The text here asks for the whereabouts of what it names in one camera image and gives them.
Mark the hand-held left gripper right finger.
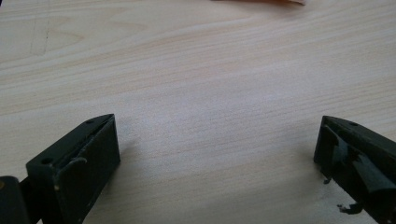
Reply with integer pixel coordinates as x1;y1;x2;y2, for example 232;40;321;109
313;115;396;224

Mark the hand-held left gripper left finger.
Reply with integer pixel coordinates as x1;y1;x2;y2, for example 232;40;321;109
25;113;121;224

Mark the pink cloth garment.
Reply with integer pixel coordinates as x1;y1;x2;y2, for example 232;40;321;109
211;0;307;6

